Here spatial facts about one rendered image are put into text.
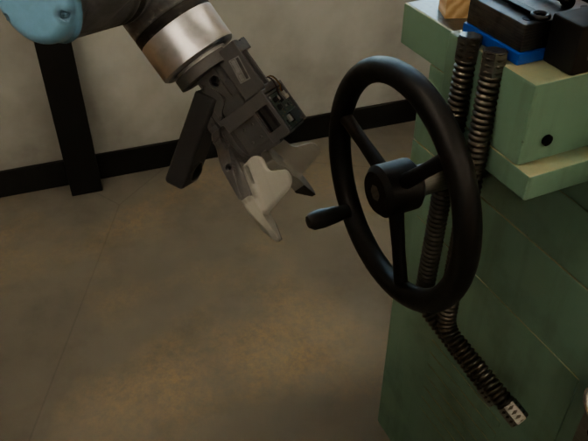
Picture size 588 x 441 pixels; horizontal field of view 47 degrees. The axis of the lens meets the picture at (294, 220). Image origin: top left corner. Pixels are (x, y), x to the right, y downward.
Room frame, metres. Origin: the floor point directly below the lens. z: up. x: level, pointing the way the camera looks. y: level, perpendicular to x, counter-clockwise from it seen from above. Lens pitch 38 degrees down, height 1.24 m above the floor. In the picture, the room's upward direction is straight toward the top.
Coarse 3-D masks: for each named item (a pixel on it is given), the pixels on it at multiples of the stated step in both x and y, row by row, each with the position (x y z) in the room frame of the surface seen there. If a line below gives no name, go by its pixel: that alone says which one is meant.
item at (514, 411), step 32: (480, 64) 0.63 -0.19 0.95; (480, 96) 0.61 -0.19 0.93; (480, 128) 0.60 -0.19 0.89; (480, 160) 0.60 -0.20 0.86; (448, 192) 0.63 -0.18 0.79; (480, 192) 0.60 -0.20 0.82; (448, 256) 0.60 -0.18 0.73; (448, 320) 0.57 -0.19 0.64; (480, 384) 0.52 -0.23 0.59; (512, 416) 0.49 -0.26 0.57
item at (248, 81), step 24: (240, 48) 0.67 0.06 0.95; (192, 72) 0.65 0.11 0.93; (216, 72) 0.66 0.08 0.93; (240, 72) 0.65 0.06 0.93; (216, 96) 0.65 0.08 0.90; (240, 96) 0.65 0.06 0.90; (264, 96) 0.62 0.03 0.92; (288, 96) 0.67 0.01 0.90; (216, 120) 0.65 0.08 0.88; (240, 120) 0.62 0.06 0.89; (264, 120) 0.64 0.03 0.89; (288, 120) 0.63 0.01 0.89; (240, 144) 0.62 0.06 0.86; (264, 144) 0.62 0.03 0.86
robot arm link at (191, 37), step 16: (192, 16) 0.67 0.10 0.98; (208, 16) 0.68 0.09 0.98; (160, 32) 0.66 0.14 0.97; (176, 32) 0.66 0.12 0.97; (192, 32) 0.66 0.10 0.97; (208, 32) 0.67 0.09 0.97; (224, 32) 0.68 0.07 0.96; (144, 48) 0.67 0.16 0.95; (160, 48) 0.66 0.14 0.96; (176, 48) 0.65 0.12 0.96; (192, 48) 0.65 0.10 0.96; (208, 48) 0.66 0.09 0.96; (160, 64) 0.66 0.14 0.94; (176, 64) 0.65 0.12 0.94; (192, 64) 0.66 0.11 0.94; (176, 80) 0.69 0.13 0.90
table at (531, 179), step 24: (432, 0) 0.95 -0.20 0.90; (408, 24) 0.93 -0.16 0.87; (432, 24) 0.88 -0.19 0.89; (456, 24) 0.86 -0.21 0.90; (432, 48) 0.87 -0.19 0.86; (504, 168) 0.58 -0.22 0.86; (528, 168) 0.57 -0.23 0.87; (552, 168) 0.57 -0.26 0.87; (576, 168) 0.57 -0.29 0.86; (528, 192) 0.55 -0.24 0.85
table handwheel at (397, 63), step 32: (384, 64) 0.64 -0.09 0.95; (352, 96) 0.70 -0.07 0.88; (416, 96) 0.58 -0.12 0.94; (352, 128) 0.70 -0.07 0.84; (448, 128) 0.54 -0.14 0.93; (384, 160) 0.65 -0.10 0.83; (448, 160) 0.52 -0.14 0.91; (352, 192) 0.70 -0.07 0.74; (384, 192) 0.59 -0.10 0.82; (416, 192) 0.60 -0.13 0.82; (352, 224) 0.68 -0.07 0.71; (480, 224) 0.50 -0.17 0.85; (384, 256) 0.64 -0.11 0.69; (384, 288) 0.59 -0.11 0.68; (416, 288) 0.56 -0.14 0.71; (448, 288) 0.49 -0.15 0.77
